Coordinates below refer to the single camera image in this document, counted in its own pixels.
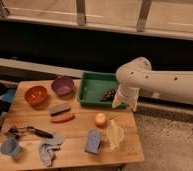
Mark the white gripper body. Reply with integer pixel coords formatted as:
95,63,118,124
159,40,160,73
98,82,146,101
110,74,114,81
117,84,139,104

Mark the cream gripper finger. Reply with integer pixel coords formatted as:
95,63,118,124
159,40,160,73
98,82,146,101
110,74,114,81
131,101,138,112
112,95,121,109

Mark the black handled brush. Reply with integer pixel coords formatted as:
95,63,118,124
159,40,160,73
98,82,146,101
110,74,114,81
5,126,53,138

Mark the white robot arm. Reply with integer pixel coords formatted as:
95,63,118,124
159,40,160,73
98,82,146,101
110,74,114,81
112,57,193,108

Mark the purple bowl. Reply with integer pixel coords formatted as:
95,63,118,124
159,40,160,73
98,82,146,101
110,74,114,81
51,76,74,96

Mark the red bowl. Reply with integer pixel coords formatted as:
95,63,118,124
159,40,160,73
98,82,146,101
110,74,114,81
24,86,48,106

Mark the dark pine cone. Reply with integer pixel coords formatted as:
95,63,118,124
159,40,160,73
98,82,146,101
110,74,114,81
101,89,116,101

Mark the yellow apple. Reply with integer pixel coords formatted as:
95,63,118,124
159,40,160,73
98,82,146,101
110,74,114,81
94,113,107,127

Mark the green plastic tray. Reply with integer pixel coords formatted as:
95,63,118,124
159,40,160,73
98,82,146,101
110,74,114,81
77,71,128,109

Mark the yellow cloth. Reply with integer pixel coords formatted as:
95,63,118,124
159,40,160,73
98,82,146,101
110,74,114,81
106,119,124,150

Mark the blue sponge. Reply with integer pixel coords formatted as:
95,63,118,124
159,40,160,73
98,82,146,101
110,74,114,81
85,129,101,154

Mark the orange carrot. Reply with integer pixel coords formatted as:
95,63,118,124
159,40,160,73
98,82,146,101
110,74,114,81
50,113,74,123

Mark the grey sanding block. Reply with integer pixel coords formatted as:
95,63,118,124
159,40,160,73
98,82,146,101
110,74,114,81
49,103,70,116

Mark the light blue rag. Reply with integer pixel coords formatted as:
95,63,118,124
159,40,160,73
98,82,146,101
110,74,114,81
38,133,64,167

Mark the blue object beside table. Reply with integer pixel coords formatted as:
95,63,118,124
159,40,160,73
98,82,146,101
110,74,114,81
0,88,16,103

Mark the blue round cloth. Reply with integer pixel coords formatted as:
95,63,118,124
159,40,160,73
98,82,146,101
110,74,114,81
0,137,21,157

